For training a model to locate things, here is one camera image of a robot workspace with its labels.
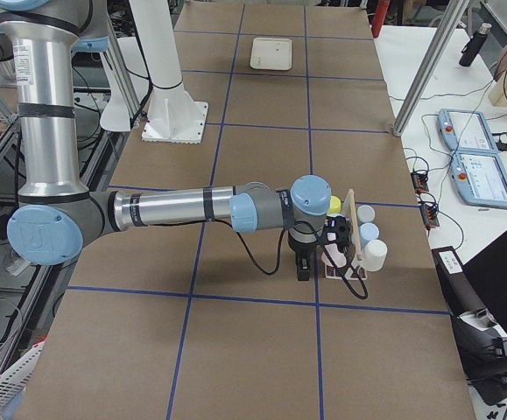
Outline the blue plastic cup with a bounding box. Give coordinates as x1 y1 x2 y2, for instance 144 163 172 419
359 222 380 248

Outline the lower teach pendant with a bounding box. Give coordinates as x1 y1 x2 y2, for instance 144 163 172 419
450 151 507 209

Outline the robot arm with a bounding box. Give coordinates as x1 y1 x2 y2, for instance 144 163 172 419
0 1 331 281

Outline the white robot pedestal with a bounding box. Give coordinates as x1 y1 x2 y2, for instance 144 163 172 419
130 0 208 144

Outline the white wire cup rack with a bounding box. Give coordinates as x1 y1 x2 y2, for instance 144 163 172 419
322 189 368 281

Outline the pink plastic cup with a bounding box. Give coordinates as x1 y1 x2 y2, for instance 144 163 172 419
321 244 348 268

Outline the yellow plastic cup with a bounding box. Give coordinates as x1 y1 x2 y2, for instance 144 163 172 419
327 195 342 215

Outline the pale green plastic cup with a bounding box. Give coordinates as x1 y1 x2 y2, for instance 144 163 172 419
362 239 388 272

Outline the black water bottle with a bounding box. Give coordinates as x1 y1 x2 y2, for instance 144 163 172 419
458 23 492 67

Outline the white plastic basket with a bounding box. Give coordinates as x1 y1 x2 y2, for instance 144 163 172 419
0 339 46 419

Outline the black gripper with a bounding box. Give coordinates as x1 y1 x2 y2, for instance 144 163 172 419
288 227 320 281

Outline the teach pendant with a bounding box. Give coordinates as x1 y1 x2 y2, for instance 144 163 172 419
450 151 507 209
438 108 498 153

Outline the grey aluminium post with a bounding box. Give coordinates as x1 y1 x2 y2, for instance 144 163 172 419
392 0 469 137

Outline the white bear tray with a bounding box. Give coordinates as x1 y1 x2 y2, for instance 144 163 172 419
250 37 292 71

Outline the grey plastic cup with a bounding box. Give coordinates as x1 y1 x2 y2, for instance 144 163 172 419
356 205 376 225

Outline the upper teach pendant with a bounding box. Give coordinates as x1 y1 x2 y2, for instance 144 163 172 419
438 108 498 153

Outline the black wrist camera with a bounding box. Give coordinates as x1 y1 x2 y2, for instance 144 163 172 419
320 215 351 251

